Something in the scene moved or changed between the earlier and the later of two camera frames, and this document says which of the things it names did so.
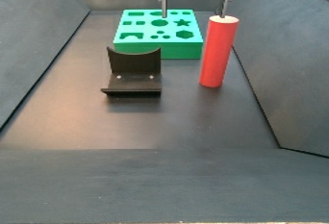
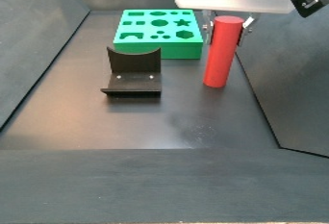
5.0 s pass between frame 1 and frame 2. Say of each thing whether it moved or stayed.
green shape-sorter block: stayed
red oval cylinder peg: moved
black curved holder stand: stayed
